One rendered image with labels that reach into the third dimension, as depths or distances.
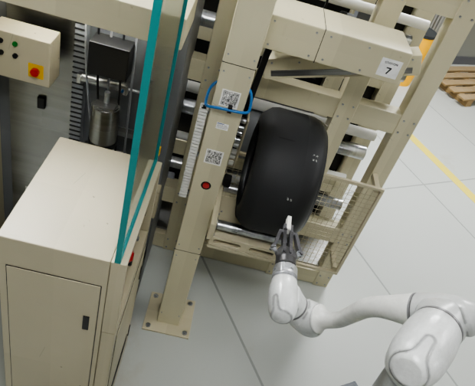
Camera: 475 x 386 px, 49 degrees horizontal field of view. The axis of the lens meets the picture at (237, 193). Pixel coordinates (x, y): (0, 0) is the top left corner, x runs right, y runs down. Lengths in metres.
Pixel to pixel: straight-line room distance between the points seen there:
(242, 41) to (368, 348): 2.16
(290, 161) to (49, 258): 0.97
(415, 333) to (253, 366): 1.81
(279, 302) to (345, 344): 1.66
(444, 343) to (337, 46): 1.31
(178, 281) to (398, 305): 1.49
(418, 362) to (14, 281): 1.24
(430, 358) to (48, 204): 1.23
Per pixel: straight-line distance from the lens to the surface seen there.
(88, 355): 2.07
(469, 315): 1.48
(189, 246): 2.58
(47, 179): 1.90
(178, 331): 3.06
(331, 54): 2.26
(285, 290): 1.78
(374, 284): 3.81
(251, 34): 1.94
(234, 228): 2.36
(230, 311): 3.23
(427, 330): 1.37
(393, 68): 2.31
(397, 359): 1.34
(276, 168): 2.05
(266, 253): 2.44
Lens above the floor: 2.51
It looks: 39 degrees down
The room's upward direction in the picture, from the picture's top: 18 degrees clockwise
